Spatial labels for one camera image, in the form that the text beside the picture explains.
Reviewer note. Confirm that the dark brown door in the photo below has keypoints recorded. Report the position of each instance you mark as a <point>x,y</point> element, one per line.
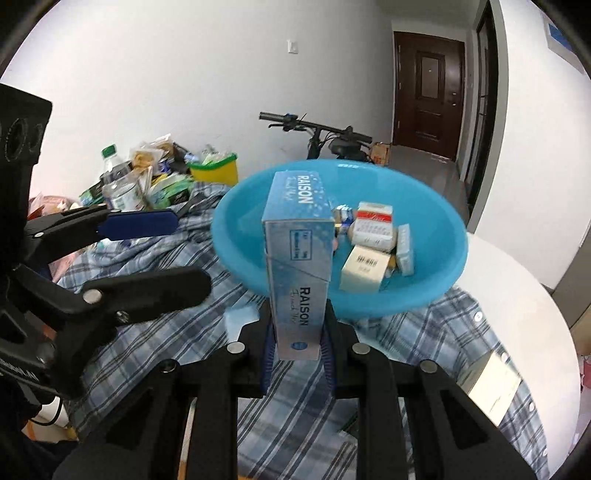
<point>429,92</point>

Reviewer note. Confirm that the black framed sliding door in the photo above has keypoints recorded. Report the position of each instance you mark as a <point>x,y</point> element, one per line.
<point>482,115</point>

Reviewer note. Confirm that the cardboard box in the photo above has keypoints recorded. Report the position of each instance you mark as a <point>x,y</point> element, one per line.
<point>381,153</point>

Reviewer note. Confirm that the dark green box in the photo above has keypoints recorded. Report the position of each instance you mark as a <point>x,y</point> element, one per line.
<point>91,196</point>

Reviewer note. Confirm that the cookie snack bag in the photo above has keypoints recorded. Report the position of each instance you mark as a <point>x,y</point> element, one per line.
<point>147,154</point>

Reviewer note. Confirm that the yellow container with green lid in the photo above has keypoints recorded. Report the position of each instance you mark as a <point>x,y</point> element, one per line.
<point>214,170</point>

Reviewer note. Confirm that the small grey box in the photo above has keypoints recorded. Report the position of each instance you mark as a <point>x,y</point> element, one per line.
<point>405,249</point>

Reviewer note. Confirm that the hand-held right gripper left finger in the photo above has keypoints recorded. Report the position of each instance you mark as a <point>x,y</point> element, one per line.
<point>267,360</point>

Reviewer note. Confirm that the white round desktop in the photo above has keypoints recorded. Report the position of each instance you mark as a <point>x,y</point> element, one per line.
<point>517,295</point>

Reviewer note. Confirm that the blue plastic basin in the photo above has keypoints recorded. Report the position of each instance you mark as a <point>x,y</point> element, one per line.
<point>415,295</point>

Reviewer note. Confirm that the white light switch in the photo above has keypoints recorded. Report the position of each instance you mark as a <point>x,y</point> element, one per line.
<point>292,46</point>

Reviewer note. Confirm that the white wall panel blue windows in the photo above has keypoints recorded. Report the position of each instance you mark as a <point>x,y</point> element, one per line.
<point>563,41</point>

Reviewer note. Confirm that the green snack packet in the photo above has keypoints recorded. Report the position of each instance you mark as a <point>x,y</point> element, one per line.
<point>171,189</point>

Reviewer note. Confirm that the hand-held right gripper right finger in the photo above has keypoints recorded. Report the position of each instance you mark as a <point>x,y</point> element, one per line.
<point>327,364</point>

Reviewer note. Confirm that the gold refrigerator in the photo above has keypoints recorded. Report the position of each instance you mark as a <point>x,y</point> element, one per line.
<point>575,300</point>

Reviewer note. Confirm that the red and white cigarette carton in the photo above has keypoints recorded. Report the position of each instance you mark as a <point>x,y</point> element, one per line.
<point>376,226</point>

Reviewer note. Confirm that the beige box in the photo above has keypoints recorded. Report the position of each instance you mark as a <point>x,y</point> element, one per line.
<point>364,267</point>

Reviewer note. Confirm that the green cap water bottle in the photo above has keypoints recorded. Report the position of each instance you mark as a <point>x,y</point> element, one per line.
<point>117,184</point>

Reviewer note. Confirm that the large cream box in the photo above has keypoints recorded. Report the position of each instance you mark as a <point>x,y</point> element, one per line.
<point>491,387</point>

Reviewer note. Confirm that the light blue tower print carton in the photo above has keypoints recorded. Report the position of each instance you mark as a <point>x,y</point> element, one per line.
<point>295,258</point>

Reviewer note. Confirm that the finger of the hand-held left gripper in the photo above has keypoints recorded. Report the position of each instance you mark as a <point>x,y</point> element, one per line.
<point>138,224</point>
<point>152,295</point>

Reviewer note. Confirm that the blue plaid shirt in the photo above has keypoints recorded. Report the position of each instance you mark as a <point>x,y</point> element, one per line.
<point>184,332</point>

